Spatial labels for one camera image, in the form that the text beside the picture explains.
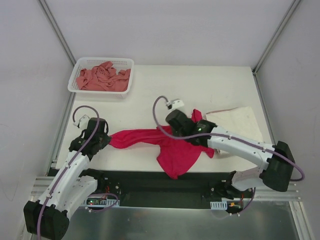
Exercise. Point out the salmon pink t shirt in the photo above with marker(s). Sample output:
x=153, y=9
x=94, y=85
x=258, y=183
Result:
x=103, y=78

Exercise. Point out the magenta t shirt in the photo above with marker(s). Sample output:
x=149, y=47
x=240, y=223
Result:
x=176, y=157

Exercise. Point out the folded white t shirt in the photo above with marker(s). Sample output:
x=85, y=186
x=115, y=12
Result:
x=238, y=120

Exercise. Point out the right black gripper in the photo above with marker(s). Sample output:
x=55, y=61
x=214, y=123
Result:
x=189, y=124

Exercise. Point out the left white cable duct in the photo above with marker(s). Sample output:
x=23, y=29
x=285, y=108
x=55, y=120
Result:
x=100, y=203

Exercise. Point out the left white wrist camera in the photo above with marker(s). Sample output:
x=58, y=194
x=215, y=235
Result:
x=82, y=123

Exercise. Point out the white cable duct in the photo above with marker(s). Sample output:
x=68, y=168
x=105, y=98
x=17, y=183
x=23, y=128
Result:
x=219, y=205
x=100, y=203

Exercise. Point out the white plastic basket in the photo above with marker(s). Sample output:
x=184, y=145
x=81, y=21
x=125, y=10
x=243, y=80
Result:
x=89, y=63

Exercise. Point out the right white cable duct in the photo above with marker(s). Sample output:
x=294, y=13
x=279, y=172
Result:
x=219, y=205

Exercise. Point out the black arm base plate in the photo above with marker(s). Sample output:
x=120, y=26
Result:
x=139, y=189

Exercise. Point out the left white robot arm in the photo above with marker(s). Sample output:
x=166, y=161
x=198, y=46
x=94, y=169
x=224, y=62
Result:
x=49, y=216

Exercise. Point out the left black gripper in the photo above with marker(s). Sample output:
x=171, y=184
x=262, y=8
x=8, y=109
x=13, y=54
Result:
x=101, y=140

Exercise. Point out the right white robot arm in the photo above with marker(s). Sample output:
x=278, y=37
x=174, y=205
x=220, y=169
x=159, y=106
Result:
x=274, y=164

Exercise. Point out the left corner aluminium post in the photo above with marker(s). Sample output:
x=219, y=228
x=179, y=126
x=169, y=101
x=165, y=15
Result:
x=57, y=31

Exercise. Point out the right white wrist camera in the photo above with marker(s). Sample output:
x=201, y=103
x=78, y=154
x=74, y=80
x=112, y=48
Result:
x=176, y=104

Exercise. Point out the aluminium front rail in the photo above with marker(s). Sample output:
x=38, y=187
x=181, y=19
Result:
x=261, y=193

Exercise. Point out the right corner aluminium post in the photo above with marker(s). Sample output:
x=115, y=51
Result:
x=293, y=7

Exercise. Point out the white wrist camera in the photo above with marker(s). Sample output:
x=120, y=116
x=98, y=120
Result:
x=82, y=123
x=176, y=104

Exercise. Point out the corner aluminium post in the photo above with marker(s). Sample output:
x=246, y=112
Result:
x=57, y=31
x=293, y=7

